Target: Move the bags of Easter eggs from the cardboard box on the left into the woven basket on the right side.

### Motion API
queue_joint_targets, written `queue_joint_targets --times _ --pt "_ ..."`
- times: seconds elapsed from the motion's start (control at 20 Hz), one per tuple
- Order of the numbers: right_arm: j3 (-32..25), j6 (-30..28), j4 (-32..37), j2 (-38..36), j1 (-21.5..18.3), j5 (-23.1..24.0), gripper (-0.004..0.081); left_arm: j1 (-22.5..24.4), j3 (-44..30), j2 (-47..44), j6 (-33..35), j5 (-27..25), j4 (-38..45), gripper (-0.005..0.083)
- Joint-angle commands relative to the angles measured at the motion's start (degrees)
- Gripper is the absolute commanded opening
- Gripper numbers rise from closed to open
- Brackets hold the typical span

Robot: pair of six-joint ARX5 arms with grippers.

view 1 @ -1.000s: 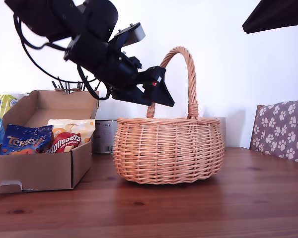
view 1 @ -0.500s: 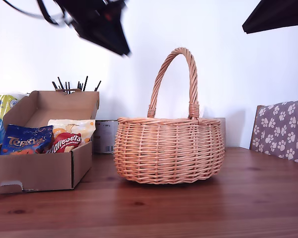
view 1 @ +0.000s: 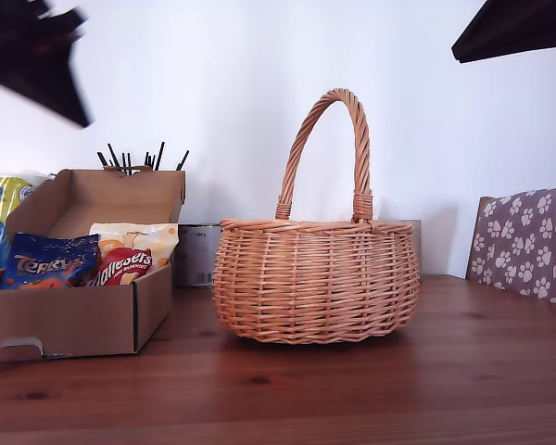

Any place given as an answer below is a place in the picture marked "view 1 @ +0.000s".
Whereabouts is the metal tin can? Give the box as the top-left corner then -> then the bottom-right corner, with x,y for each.
174,223 -> 222,288

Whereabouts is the blue Terry's egg bag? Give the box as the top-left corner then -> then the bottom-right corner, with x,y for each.
0,231 -> 103,291

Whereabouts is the open brown cardboard box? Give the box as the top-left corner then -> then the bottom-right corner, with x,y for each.
0,169 -> 186,362

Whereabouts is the white orange Maltesers bag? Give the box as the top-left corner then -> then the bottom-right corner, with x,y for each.
83,222 -> 180,288

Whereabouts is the woven wicker basket with handle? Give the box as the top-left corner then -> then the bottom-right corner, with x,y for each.
211,87 -> 422,345

